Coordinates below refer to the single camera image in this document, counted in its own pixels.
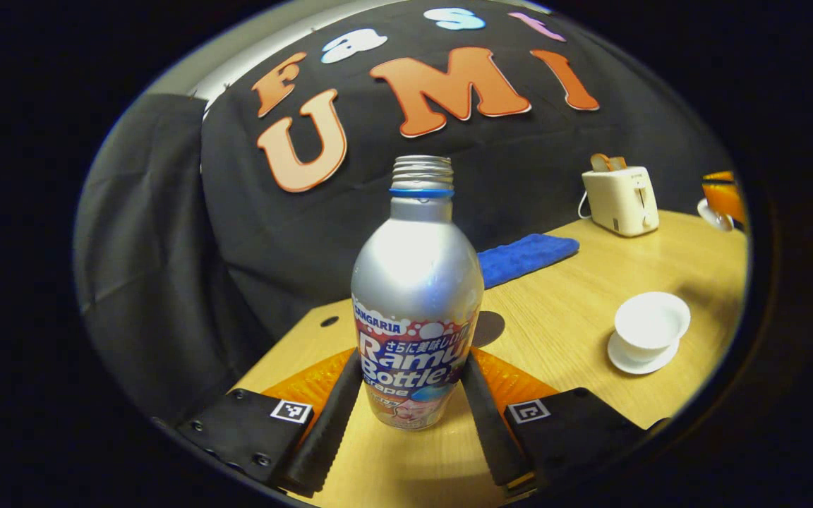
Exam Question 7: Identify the white saucer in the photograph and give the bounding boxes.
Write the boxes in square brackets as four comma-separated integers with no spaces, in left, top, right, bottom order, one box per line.
[607,330,681,375]

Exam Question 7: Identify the black backdrop cloth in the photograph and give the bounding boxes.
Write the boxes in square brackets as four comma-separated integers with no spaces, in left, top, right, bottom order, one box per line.
[73,0,739,424]

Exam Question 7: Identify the dark round coaster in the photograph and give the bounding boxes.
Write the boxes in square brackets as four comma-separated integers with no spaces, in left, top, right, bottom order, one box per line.
[470,310,506,349]

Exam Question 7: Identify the white toaster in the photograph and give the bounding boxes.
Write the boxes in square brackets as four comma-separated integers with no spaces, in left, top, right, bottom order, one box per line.
[582,166,660,238]

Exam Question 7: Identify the white teacup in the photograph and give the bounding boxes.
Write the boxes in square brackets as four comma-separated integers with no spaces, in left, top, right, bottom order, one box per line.
[614,291,692,363]

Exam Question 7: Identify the blue folded towel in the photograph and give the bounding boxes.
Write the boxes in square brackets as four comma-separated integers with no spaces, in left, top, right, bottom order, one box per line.
[477,234,581,290]

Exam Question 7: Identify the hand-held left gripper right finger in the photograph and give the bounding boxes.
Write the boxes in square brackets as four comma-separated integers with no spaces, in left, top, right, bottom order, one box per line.
[459,347,672,505]

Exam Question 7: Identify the silver water bottle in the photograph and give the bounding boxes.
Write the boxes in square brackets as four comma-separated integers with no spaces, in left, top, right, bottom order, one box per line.
[350,155,485,431]

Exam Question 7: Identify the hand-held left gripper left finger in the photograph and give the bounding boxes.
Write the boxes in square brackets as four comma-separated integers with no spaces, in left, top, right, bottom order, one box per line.
[177,347,365,498]

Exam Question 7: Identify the white teacup lid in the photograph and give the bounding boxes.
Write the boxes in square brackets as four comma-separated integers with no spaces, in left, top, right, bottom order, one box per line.
[697,198,735,232]

